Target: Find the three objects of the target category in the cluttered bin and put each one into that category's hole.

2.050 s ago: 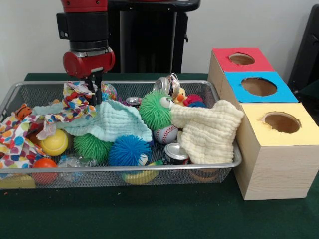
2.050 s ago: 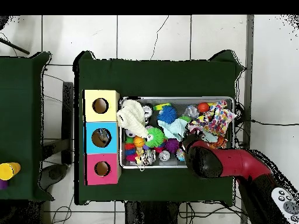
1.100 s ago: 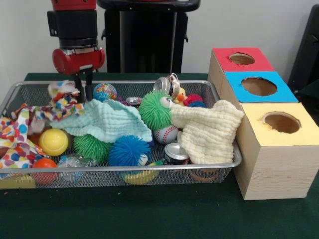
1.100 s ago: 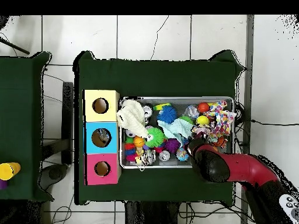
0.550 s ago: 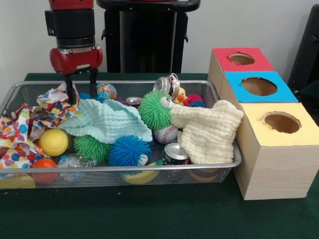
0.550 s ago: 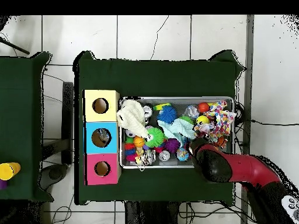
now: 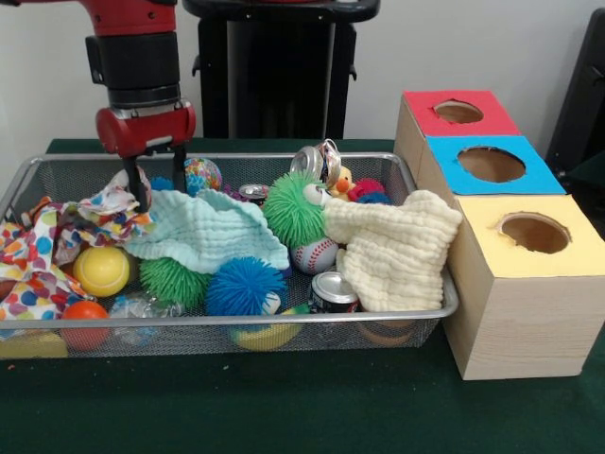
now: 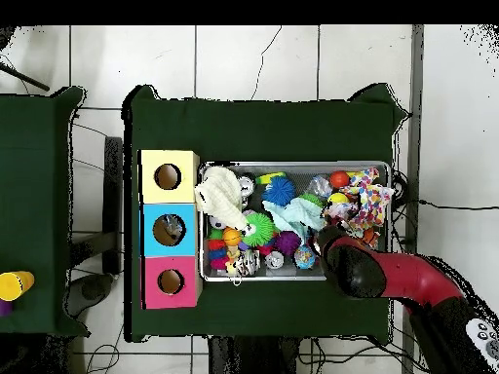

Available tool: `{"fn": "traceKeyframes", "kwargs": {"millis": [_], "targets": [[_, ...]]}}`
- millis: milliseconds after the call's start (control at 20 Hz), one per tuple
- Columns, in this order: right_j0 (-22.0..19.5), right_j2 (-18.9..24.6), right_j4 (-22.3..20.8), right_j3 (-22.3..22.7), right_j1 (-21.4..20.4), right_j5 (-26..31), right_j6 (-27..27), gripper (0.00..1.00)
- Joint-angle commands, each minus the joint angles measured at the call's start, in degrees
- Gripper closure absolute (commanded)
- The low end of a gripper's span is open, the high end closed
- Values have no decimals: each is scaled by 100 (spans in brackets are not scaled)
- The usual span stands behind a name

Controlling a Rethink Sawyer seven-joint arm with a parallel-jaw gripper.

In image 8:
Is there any green spiky rubber ball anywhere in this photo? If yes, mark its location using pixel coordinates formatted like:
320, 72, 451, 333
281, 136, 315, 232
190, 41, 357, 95
241, 211, 279, 246

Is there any cream knitted cloth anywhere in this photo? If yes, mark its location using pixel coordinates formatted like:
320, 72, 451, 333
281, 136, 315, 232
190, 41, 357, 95
194, 165, 252, 232

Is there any polka dot colourful cloth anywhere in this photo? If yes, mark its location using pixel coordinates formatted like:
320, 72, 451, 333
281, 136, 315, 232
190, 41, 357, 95
323, 167, 397, 249

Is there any wooden box with three holes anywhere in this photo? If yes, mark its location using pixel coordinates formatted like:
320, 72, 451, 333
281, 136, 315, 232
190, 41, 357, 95
138, 149, 203, 311

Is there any blue spiky rubber ball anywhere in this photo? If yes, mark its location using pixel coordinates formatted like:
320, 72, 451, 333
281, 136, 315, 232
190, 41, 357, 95
264, 176, 297, 207

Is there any small orange basketball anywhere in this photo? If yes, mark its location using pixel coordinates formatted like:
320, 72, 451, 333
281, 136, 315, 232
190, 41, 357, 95
222, 226, 243, 247

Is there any mint green fuzzy cloth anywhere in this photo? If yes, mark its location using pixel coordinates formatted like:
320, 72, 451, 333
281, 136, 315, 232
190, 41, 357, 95
261, 198, 328, 237

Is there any crushed silver can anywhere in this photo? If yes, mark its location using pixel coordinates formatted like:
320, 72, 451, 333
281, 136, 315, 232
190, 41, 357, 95
233, 247, 263, 276

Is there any dark green spiky ball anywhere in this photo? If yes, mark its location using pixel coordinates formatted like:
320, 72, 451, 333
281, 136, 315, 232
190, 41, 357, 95
300, 192, 326, 210

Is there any small globe ball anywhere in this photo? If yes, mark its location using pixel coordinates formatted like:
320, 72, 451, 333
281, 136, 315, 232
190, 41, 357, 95
294, 246, 318, 271

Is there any yellow smooth ball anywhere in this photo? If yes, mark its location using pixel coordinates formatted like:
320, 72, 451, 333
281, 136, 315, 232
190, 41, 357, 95
326, 191, 350, 207

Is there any red orange smooth ball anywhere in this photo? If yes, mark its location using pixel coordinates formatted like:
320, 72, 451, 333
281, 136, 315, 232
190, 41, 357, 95
327, 169, 352, 190

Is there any black upright panel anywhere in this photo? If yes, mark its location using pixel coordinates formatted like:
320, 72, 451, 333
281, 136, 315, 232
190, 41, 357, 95
102, 135, 126, 276

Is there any grey round floor base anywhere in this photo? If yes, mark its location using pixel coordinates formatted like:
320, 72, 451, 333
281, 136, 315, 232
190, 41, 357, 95
77, 274, 114, 307

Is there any dark green side table cloth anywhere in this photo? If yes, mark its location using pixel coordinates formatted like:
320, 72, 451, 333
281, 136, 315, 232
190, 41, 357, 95
0, 85, 89, 338

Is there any yellow plastic cup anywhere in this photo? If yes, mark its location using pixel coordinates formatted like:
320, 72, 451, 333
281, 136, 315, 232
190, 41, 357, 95
0, 271, 36, 303

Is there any shallow wire mesh bin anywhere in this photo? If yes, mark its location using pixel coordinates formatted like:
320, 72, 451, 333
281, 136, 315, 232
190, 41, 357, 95
198, 160, 393, 281

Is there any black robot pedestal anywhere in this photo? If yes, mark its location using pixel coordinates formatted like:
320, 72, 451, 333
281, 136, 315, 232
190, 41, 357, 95
206, 334, 315, 374

